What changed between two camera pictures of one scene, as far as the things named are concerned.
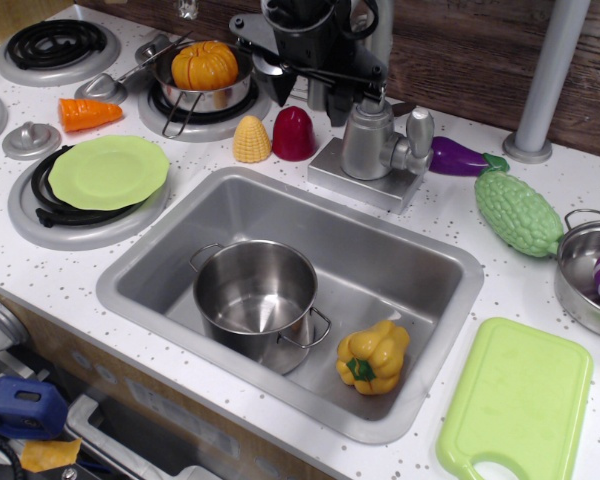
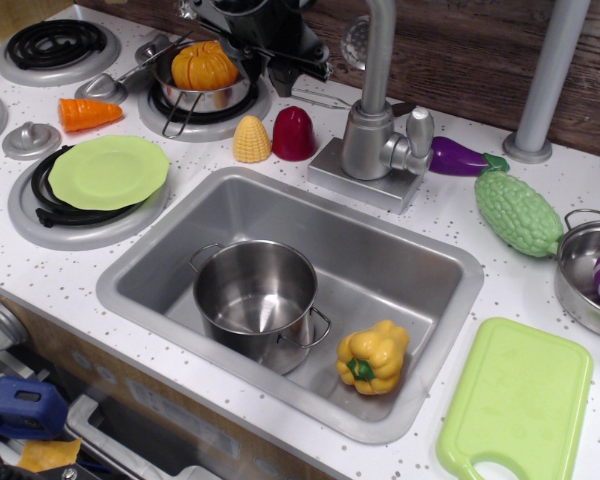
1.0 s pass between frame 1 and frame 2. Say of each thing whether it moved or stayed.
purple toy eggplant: stayed
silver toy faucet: stayed
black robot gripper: moved
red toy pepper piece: stayed
